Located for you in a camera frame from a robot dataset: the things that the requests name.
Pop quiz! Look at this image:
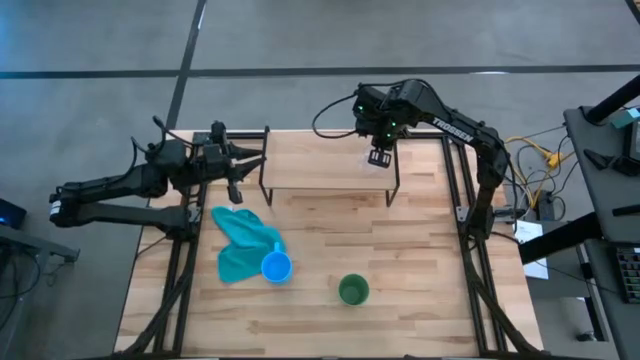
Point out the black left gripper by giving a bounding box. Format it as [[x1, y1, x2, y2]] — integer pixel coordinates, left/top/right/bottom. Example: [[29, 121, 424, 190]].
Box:
[[198, 141, 267, 183]]

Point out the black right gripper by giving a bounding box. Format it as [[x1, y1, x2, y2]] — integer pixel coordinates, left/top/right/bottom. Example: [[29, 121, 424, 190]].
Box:
[[351, 83, 402, 169]]

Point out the blue plastic mug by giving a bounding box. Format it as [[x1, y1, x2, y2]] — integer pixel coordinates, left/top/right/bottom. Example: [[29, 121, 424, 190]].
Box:
[[260, 241, 294, 285]]

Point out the green plastic cup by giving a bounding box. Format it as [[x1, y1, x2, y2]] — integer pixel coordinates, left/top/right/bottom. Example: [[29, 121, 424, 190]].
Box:
[[337, 272, 371, 307]]

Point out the wooden shelf with black legs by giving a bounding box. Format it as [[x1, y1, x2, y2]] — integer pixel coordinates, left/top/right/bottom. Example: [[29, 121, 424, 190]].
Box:
[[258, 125, 401, 208]]

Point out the teal cloth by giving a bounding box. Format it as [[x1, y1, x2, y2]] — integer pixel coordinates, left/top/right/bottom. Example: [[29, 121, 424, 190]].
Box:
[[210, 205, 288, 285]]

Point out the black power strip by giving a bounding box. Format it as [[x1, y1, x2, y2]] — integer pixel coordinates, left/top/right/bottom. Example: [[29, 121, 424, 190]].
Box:
[[538, 193, 557, 221]]

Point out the white paper sheet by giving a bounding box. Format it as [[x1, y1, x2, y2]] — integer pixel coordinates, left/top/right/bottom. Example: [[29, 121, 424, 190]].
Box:
[[513, 219, 550, 280]]

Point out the black support beam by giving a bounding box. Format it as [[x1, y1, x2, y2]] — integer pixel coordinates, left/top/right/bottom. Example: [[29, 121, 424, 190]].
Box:
[[518, 212, 604, 266]]

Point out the grey table with legs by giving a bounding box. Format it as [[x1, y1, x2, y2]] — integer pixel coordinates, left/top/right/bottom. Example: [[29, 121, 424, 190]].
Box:
[[0, 223, 81, 281]]

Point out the grey side table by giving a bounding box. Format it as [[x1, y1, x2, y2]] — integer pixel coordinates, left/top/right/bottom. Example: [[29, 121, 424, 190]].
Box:
[[563, 104, 640, 360]]

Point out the black pole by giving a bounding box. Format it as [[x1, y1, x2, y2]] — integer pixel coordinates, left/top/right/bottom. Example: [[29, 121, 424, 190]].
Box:
[[584, 74, 640, 125]]

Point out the black device with blue light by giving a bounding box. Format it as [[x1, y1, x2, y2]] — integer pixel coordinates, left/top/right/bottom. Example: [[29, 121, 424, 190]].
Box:
[[0, 198, 28, 231]]

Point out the black keyboard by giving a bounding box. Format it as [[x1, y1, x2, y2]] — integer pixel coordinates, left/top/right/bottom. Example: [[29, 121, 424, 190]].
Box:
[[615, 247, 640, 305]]

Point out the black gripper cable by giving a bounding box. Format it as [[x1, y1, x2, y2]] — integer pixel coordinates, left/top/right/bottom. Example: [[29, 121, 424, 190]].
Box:
[[311, 92, 362, 141]]

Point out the yellow cable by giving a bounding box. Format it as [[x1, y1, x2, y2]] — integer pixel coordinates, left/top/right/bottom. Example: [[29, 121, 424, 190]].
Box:
[[504, 134, 576, 207]]

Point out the black metal table frame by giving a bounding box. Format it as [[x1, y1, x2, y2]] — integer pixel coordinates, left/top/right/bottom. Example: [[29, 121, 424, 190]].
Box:
[[112, 129, 551, 360]]

